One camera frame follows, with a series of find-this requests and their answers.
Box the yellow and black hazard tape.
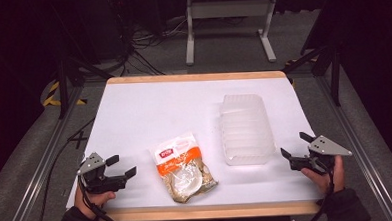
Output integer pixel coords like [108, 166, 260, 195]
[42, 79, 88, 108]

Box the orange and white snack bag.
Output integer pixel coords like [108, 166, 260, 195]
[147, 131, 220, 206]

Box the clear plastic container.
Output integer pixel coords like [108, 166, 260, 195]
[217, 92, 277, 167]

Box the hand-held gripper black cable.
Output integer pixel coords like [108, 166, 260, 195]
[78, 175, 125, 221]
[303, 165, 338, 221]

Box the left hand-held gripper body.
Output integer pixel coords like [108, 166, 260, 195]
[76, 151, 128, 196]

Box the person's right hand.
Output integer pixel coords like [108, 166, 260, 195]
[300, 154, 346, 195]

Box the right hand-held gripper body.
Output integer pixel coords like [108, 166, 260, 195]
[288, 133, 354, 177]

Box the left hand-held gripper black cable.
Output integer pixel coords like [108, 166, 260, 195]
[78, 175, 125, 221]

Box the bundle of floor cables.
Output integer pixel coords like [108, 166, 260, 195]
[111, 15, 190, 78]

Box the white metal stand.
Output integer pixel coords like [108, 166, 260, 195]
[182, 0, 281, 67]

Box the aluminium frame rail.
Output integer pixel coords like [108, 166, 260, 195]
[0, 84, 91, 221]
[316, 71, 392, 221]

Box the thin black floor cable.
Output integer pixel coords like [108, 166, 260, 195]
[29, 117, 101, 221]

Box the black tripod stand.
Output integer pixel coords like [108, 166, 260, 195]
[54, 53, 116, 120]
[281, 43, 344, 110]

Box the right hand-held gripper black cable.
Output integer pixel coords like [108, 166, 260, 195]
[303, 165, 338, 221]

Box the black tape cross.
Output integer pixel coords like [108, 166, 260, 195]
[67, 129, 89, 150]

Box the person's left hand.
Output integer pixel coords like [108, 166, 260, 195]
[73, 183, 118, 220]

